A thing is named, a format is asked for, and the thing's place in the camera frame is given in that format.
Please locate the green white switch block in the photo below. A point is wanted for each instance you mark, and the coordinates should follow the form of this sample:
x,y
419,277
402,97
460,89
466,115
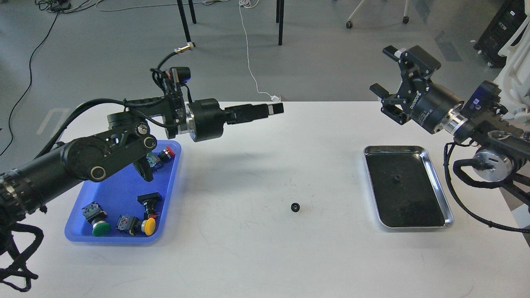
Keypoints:
x,y
154,162

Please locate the red push button switch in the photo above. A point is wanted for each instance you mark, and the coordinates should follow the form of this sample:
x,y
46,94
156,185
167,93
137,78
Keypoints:
x,y
166,154

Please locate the silver metal tray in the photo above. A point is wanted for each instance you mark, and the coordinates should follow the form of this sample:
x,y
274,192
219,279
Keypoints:
x,y
418,201

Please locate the white office chair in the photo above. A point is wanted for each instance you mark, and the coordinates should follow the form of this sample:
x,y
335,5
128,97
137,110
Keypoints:
x,y
513,80

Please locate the black equipment case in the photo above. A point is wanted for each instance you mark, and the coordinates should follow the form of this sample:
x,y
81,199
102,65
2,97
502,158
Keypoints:
x,y
500,30

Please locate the yellow push button switch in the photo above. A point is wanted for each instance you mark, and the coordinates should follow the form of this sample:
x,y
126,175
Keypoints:
x,y
147,226

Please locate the white chair base with casters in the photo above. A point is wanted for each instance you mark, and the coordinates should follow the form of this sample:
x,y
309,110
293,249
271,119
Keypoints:
x,y
405,18

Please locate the black push button switch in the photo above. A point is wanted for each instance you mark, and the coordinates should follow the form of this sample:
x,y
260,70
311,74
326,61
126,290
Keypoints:
x,y
149,201

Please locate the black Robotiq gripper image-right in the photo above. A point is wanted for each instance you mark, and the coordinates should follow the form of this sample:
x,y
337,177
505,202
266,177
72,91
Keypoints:
x,y
427,103

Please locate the black Robotiq gripper image-left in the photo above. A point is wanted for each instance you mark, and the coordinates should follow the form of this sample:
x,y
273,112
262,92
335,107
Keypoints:
x,y
209,118

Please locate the blue plastic tray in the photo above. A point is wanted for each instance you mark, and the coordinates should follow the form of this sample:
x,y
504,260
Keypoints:
x,y
117,196

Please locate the green push button switch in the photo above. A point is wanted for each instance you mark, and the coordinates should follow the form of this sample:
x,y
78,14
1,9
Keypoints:
x,y
96,216

